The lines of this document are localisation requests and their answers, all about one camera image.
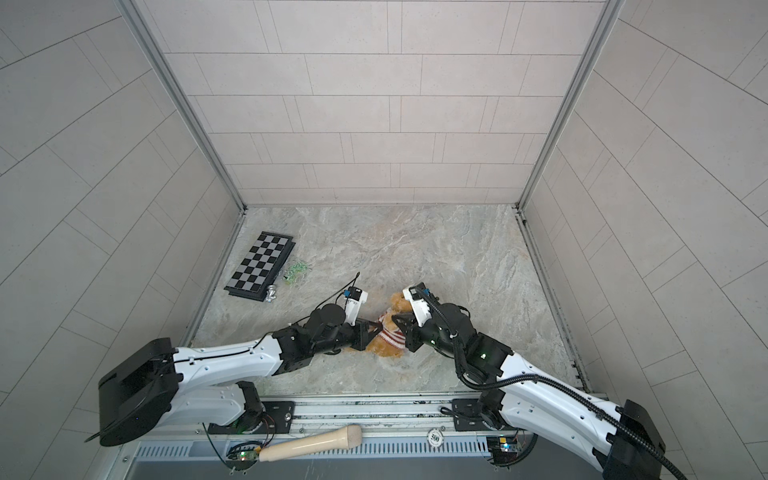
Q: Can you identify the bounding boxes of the folded black white chessboard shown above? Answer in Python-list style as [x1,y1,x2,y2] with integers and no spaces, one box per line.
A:
[224,231,295,302]

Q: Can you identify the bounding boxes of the beige cylindrical handle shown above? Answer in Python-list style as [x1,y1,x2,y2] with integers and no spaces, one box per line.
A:
[258,425,363,462]

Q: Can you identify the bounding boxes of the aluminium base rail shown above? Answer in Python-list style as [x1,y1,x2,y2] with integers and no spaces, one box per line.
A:
[119,392,613,463]

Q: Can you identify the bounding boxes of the silver foil wrapped item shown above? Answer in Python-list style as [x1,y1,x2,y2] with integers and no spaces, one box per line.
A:
[265,285,276,303]

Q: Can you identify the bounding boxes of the black left camera cable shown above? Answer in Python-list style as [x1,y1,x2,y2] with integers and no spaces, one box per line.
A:
[251,271,362,349]

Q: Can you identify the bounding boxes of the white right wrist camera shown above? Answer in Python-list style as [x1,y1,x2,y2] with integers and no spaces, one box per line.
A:
[402,282,439,327]

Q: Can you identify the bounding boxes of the black corrugated right cable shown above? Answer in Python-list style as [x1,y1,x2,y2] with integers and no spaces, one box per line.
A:
[419,287,688,480]

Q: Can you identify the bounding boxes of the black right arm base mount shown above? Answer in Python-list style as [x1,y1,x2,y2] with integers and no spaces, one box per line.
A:
[439,390,516,432]

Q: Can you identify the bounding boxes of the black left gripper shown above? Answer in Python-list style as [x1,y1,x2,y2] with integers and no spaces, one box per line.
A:
[310,318,385,357]

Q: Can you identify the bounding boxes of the left green circuit board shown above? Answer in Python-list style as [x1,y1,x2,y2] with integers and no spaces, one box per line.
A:
[225,441,264,471]

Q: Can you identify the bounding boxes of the clear bag of green bricks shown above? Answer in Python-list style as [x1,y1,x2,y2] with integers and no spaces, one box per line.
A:
[283,261,311,285]

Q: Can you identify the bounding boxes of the round white sticker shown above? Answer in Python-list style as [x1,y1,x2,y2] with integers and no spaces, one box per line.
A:
[427,428,445,449]

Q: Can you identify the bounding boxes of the right green circuit board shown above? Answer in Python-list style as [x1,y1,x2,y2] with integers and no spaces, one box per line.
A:
[486,436,521,467]

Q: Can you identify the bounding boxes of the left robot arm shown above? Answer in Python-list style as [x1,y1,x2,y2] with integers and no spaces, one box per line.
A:
[94,304,383,447]

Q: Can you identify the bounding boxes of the green circuit board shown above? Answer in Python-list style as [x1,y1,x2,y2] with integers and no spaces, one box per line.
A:
[225,441,264,471]
[486,436,521,467]

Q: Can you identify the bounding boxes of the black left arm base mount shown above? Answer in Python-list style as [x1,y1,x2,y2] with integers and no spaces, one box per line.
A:
[206,381,296,435]

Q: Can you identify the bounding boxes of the tan plush teddy bear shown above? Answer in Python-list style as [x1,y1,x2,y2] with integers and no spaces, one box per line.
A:
[342,287,413,357]

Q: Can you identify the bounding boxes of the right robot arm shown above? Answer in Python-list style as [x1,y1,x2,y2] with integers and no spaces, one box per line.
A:
[392,301,667,479]

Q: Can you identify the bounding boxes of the knitted american flag sweater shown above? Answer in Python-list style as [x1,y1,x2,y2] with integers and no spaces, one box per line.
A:
[377,313,405,350]

